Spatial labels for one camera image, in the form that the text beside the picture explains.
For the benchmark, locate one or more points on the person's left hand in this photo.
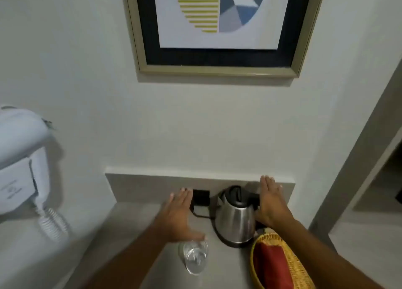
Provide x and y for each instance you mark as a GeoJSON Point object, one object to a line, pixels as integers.
{"type": "Point", "coordinates": [174, 215]}

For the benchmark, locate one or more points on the person's right hand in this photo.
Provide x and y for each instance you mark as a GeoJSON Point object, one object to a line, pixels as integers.
{"type": "Point", "coordinates": [272, 204]}

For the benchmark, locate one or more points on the clear drinking glass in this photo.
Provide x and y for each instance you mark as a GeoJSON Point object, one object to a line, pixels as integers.
{"type": "Point", "coordinates": [194, 257]}

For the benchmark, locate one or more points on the red cloth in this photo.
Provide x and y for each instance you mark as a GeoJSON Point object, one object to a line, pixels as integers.
{"type": "Point", "coordinates": [272, 265]}

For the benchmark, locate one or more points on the person's left forearm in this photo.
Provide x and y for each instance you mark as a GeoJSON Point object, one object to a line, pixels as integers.
{"type": "Point", "coordinates": [125, 259]}

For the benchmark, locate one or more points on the person's right forearm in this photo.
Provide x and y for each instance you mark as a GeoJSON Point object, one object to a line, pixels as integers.
{"type": "Point", "coordinates": [326, 257]}

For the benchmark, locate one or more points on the grey countertop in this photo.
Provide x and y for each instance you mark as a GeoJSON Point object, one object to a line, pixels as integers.
{"type": "Point", "coordinates": [132, 229]}

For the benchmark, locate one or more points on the stainless steel electric kettle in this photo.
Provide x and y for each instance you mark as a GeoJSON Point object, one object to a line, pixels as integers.
{"type": "Point", "coordinates": [235, 218]}

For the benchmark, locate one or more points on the yellow wicker basket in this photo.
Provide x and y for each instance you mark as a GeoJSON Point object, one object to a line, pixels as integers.
{"type": "Point", "coordinates": [295, 268]}

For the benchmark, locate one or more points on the framed abstract picture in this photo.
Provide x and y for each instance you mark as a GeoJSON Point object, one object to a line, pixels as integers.
{"type": "Point", "coordinates": [220, 31]}

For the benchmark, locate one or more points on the black wall socket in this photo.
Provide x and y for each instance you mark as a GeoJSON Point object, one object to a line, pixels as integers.
{"type": "Point", "coordinates": [201, 198]}

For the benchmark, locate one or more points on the white wall hair dryer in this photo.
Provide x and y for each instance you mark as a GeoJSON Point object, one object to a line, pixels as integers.
{"type": "Point", "coordinates": [19, 160]}

